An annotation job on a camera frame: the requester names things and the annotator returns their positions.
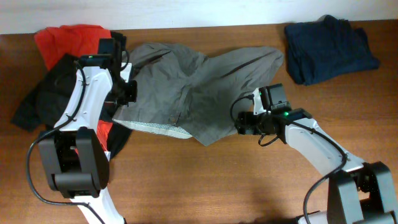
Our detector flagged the grey shorts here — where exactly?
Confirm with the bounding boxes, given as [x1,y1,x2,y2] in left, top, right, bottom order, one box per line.
[113,43,284,146]

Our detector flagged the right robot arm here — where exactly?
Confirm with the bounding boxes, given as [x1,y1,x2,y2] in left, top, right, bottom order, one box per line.
[231,84,397,224]

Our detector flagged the red t-shirt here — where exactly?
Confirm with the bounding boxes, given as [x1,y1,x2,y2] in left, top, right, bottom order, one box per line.
[34,24,114,161]

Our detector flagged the folded navy blue garment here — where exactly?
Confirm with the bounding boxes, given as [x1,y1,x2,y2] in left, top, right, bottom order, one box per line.
[284,15,381,85]

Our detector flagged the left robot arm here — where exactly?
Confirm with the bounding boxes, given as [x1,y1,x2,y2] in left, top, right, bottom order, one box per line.
[32,36,137,223]

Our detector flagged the black t-shirt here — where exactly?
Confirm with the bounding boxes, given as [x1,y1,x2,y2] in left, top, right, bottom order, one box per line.
[11,30,133,159]

